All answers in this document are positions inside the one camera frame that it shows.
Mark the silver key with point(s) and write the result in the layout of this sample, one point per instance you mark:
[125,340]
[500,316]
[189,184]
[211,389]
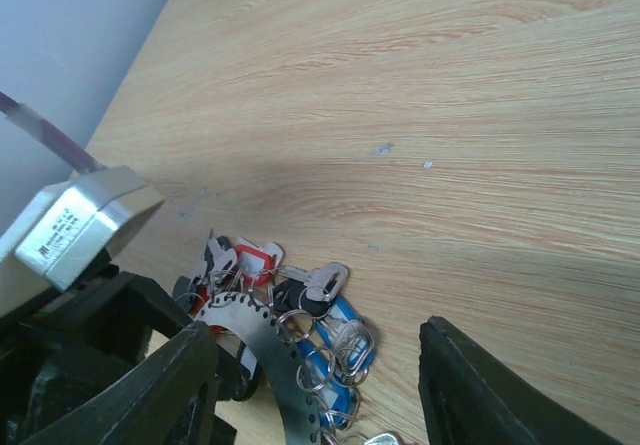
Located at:
[321,284]

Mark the blue key tag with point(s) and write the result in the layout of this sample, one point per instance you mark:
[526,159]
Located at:
[333,370]

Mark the black head key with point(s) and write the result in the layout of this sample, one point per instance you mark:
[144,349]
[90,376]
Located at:
[292,294]

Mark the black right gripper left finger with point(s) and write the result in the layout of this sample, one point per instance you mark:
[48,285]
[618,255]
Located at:
[145,404]

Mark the red key tag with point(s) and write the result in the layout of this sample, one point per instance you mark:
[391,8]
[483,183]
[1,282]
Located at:
[257,264]

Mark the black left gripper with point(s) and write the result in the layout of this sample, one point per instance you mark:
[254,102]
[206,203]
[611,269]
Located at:
[61,353]

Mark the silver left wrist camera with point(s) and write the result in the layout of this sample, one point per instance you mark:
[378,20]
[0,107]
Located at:
[65,227]

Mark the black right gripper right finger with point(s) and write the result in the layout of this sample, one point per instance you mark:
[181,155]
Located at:
[468,396]

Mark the metal keyring with red handle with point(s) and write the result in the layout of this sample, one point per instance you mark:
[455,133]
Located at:
[254,324]

